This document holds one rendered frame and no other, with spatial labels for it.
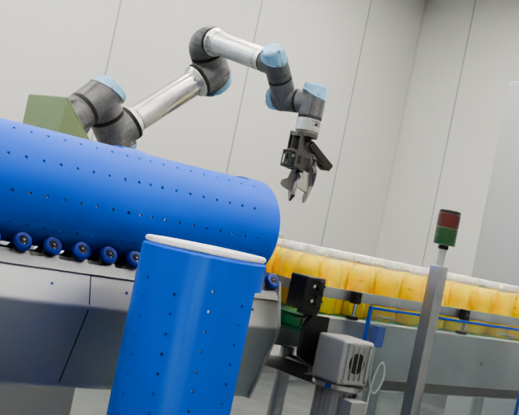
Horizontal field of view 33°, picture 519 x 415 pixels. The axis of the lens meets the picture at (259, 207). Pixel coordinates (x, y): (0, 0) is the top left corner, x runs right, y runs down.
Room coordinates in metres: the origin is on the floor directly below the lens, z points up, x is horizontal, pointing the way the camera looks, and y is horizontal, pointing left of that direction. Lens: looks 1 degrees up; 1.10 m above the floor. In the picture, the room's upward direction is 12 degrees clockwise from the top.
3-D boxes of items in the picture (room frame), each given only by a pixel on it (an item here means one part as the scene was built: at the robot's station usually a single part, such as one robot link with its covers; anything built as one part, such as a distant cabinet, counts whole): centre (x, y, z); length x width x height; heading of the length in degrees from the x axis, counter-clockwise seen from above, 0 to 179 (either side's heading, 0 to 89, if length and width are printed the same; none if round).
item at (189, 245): (1.99, 0.10, 1.03); 0.28 x 0.28 x 0.01
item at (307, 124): (2.69, -0.10, 1.44); 0.08 x 0.08 x 0.05
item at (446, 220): (2.51, -0.53, 1.23); 0.06 x 0.06 x 0.04
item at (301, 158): (2.69, -0.09, 1.36); 0.09 x 0.08 x 0.12; 129
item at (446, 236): (2.51, -0.53, 1.18); 0.06 x 0.06 x 0.05
